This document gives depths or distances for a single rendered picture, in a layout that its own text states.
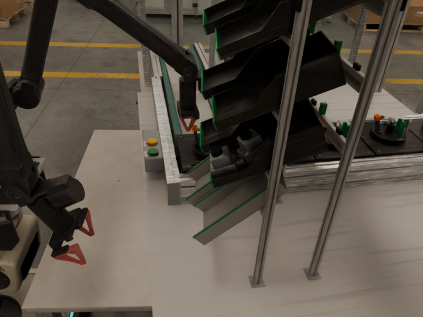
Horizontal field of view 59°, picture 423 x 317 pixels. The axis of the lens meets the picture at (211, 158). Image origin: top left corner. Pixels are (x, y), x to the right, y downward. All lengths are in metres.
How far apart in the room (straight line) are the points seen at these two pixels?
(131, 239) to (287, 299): 0.51
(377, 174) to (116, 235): 0.98
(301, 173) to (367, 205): 0.27
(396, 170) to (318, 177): 0.32
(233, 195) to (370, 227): 0.54
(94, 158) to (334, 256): 0.99
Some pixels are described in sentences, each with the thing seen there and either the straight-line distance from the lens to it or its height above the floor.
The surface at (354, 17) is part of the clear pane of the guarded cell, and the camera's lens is 2.49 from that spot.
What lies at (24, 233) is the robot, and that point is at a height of 0.80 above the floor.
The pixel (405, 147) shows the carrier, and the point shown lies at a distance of 1.68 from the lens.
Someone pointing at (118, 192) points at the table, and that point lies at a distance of 1.43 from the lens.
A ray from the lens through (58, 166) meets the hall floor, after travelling 3.12.
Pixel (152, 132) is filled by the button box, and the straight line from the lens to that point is 1.55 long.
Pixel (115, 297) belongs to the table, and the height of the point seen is 0.86.
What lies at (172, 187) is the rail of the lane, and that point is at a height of 0.94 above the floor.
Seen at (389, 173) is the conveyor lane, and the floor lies 0.91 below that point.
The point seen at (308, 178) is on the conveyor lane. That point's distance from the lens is 1.43.
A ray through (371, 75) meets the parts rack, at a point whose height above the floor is 1.49.
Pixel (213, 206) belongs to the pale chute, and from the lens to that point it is 1.11.
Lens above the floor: 1.77
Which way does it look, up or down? 36 degrees down
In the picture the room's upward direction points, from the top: 3 degrees clockwise
